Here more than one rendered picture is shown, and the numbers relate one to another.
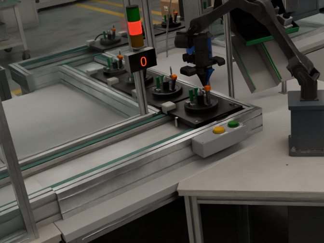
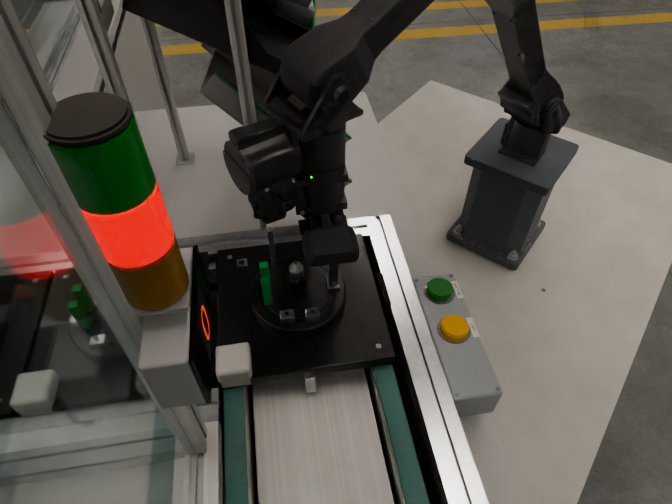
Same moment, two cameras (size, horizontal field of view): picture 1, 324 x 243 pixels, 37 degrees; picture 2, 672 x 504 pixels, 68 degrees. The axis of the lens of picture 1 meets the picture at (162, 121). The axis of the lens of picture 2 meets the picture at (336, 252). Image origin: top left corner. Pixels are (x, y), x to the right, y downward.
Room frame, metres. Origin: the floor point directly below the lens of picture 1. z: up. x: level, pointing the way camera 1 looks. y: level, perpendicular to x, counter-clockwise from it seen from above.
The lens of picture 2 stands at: (1.62, 0.23, 1.57)
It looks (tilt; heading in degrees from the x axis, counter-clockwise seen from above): 48 degrees down; 291
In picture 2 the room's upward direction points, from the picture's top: straight up
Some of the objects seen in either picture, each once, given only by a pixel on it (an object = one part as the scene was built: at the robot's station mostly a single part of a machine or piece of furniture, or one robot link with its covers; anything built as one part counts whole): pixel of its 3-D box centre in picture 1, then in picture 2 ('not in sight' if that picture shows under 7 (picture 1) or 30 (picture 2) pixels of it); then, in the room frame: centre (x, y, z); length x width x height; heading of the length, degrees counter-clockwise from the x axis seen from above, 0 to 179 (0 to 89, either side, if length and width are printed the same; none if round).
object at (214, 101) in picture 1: (200, 104); (298, 294); (1.83, -0.17, 0.98); 0.14 x 0.14 x 0.02
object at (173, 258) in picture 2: (136, 39); (148, 265); (1.84, 0.05, 1.28); 0.05 x 0.05 x 0.05
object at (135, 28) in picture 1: (135, 27); (128, 217); (1.84, 0.05, 1.33); 0.05 x 0.05 x 0.05
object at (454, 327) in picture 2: (219, 130); (454, 329); (1.61, -0.21, 0.96); 0.04 x 0.04 x 0.02
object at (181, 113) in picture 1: (201, 109); (299, 302); (1.83, -0.17, 0.96); 0.24 x 0.24 x 0.02; 30
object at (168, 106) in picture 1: (168, 108); (234, 365); (1.87, -0.04, 0.97); 0.05 x 0.05 x 0.04; 30
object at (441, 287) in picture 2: (233, 124); (439, 291); (1.64, -0.27, 0.96); 0.04 x 0.04 x 0.02
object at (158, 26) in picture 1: (170, 19); not in sight; (3.38, -0.15, 1.01); 0.24 x 0.24 x 0.13; 30
